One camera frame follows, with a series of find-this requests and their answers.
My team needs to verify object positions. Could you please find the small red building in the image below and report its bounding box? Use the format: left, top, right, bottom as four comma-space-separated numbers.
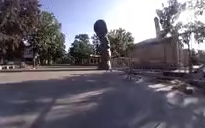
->
87, 54, 102, 66

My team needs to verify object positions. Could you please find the brick building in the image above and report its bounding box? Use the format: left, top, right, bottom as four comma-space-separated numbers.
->
131, 16, 191, 70

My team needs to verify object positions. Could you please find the pale bench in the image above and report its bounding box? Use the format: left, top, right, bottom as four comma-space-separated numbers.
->
0, 64, 17, 71

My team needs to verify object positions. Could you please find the row of trees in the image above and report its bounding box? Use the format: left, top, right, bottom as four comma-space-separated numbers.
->
68, 27, 136, 66

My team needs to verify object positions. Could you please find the tree beside brick building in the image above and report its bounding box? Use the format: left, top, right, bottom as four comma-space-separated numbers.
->
155, 0, 205, 73

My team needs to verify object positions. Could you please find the person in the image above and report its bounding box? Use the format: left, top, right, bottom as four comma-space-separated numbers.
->
32, 53, 41, 70

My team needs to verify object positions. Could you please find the large leafy tree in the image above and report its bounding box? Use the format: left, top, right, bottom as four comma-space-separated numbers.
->
0, 0, 67, 66

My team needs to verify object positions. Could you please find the grey paved plaza ground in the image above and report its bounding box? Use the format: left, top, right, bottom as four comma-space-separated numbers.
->
0, 68, 205, 128

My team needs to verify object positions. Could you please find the tall dark sculpture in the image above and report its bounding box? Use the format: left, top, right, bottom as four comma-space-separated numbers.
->
93, 19, 113, 71

